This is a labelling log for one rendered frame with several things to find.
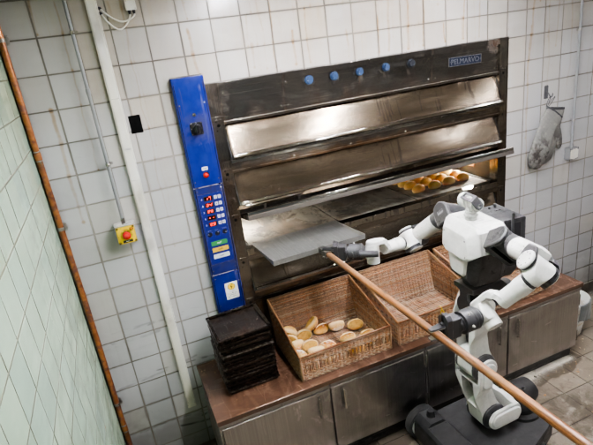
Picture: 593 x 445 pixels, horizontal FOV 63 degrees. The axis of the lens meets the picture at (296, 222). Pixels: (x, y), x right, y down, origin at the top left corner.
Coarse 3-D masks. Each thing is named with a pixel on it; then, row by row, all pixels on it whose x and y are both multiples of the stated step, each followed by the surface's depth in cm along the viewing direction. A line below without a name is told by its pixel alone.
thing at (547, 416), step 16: (352, 272) 227; (400, 304) 196; (416, 320) 185; (464, 352) 163; (480, 368) 156; (512, 384) 146; (528, 400) 140; (544, 416) 134; (560, 432) 130; (576, 432) 127
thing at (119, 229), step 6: (120, 222) 243; (126, 222) 241; (132, 222) 240; (114, 228) 237; (120, 228) 238; (126, 228) 239; (120, 234) 239; (132, 234) 241; (120, 240) 239; (126, 240) 241; (132, 240) 242; (138, 240) 243
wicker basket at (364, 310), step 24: (312, 288) 295; (336, 288) 300; (312, 312) 295; (360, 312) 298; (288, 336) 261; (312, 336) 290; (336, 336) 287; (360, 336) 260; (384, 336) 266; (288, 360) 272; (312, 360) 252; (336, 360) 266
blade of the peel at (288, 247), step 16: (320, 224) 296; (336, 224) 293; (272, 240) 282; (288, 240) 279; (304, 240) 276; (320, 240) 273; (336, 240) 271; (352, 240) 266; (272, 256) 261; (288, 256) 259; (304, 256) 256
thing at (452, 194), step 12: (492, 180) 334; (444, 192) 323; (456, 192) 321; (408, 204) 311; (420, 204) 312; (432, 204) 316; (360, 216) 301; (372, 216) 301; (384, 216) 304; (252, 252) 277
